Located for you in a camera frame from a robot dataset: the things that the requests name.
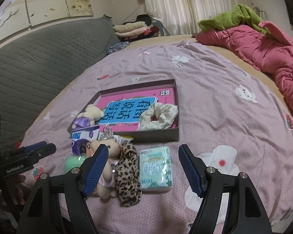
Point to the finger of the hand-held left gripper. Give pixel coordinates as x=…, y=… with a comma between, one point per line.
x=34, y=145
x=45, y=151

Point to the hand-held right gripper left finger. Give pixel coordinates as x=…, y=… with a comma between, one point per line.
x=96, y=168

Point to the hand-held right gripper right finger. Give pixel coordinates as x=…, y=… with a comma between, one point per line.
x=190, y=170

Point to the mint green sponge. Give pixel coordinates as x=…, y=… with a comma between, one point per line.
x=73, y=163

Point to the teddy bear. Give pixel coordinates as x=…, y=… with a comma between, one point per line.
x=112, y=146
x=92, y=113

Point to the leopard print scrunchie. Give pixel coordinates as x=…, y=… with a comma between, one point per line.
x=127, y=175

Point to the green tissue pack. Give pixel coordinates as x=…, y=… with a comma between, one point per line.
x=156, y=170

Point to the purple cartoon snack packet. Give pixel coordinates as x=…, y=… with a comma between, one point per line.
x=83, y=136

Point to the small silver tiara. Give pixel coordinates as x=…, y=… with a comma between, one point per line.
x=107, y=132

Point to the yellow and white snack packet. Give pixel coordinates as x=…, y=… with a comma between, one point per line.
x=124, y=139

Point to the shallow brown cardboard box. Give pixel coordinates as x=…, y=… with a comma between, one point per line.
x=156, y=135

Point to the cream floral scrunchie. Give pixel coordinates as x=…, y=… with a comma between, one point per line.
x=163, y=112

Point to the person's left hand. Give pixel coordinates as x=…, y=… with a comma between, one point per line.
x=20, y=191

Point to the pink and blue book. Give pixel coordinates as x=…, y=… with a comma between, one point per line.
x=136, y=97

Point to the pink printed bed sheet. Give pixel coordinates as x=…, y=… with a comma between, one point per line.
x=210, y=90

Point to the grey quilted headboard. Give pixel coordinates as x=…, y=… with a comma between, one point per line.
x=39, y=61

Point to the dark patterned cloth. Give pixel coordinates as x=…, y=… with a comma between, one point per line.
x=117, y=48

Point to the pink quilt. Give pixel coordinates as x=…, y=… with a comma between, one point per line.
x=258, y=46

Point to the pink folded cloth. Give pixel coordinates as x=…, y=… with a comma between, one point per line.
x=136, y=32

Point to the beige folded cloth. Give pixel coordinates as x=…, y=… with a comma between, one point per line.
x=129, y=26

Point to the black garment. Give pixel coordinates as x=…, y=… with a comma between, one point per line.
x=144, y=19

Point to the green blanket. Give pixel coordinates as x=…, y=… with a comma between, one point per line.
x=236, y=17

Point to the cream curtain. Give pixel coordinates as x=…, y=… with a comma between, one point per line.
x=185, y=4

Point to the metal chair back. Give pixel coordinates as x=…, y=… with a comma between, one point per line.
x=261, y=11

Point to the floral wall mural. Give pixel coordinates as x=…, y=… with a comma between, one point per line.
x=51, y=0

